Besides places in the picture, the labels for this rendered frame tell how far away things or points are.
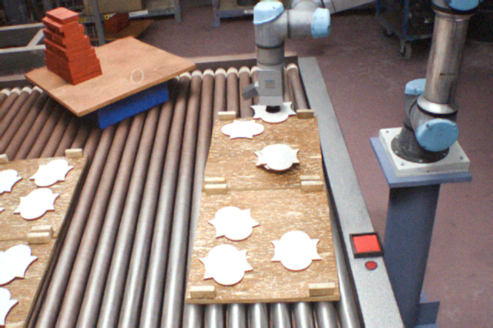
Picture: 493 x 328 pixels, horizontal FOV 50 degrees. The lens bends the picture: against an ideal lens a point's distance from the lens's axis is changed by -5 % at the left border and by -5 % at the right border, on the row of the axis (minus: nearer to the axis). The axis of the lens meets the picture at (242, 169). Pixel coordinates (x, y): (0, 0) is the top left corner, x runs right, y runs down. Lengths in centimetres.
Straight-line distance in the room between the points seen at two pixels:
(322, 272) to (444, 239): 163
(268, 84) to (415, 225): 76
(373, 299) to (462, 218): 180
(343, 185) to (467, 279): 123
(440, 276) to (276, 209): 135
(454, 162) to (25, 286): 128
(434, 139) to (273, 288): 63
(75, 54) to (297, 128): 85
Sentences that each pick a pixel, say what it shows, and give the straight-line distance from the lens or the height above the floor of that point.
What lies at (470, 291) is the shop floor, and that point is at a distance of 266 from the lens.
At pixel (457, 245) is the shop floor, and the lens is 287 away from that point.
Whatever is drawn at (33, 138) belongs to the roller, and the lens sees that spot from 211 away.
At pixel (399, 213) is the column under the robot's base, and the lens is 191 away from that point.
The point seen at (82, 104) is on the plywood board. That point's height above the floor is 104.
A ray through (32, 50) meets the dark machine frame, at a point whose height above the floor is 102.
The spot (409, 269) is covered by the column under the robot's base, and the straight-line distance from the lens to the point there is 206.
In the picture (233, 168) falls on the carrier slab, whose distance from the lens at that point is 167.
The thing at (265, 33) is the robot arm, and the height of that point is 137.
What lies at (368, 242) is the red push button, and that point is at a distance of 141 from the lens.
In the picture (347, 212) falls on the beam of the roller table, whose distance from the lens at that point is 152.
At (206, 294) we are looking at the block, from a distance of 127.
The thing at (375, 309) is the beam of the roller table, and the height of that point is 91.
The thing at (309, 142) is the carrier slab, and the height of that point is 94.
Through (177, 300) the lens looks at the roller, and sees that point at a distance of 131.
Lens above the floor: 187
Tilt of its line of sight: 34 degrees down
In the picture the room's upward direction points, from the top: 5 degrees counter-clockwise
